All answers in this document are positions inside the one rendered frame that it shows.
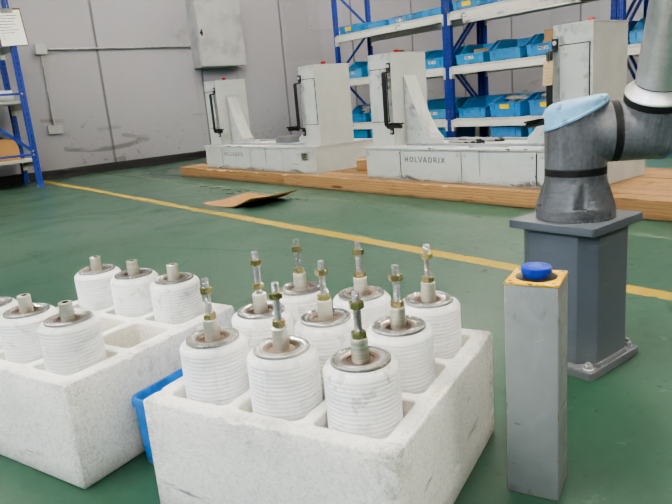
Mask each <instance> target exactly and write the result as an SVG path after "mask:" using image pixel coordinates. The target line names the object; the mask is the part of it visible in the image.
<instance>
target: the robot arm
mask: <svg viewBox="0 0 672 504"><path fill-rule="evenodd" d="M543 131H544V182H543V185H542V188H541V191H540V194H539V197H538V200H537V204H536V207H535V217H536V218H537V219H539V220H541V221H546V222H552V223H564V224H582V223H595V222H602V221H607V220H611V219H613V218H615V217H616V202H615V199H614V196H613V193H612V190H611V187H610V184H609V181H608V177H607V167H608V162H613V161H629V160H644V159H657V160H662V159H666V158H670V157H672V0H649V2H648V8H647V13H646V19H645V25H644V31H643V37H642V43H641V49H640V54H639V60H638V66H637V72H636V78H635V80H634V81H632V82H631V83H629V84H628V85H627V86H626V87H625V90H624V96H623V99H622V100H611V101H610V97H609V95H608V94H607V93H603V94H595V95H590V96H584V97H579V98H574V99H569V100H565V101H561V102H557V103H554V104H551V105H550V106H549V107H548V108H547V109H546V111H545V121H544V128H543Z"/></svg>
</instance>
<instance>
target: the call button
mask: <svg viewBox="0 0 672 504"><path fill-rule="evenodd" d="M521 272H522V273H523V274H524V277H526V278H529V279H544V278H547V277H549V274H550V273H551V272H552V266H551V265H550V264H548V263H545V262H528V263H524V264H523V265H521Z"/></svg>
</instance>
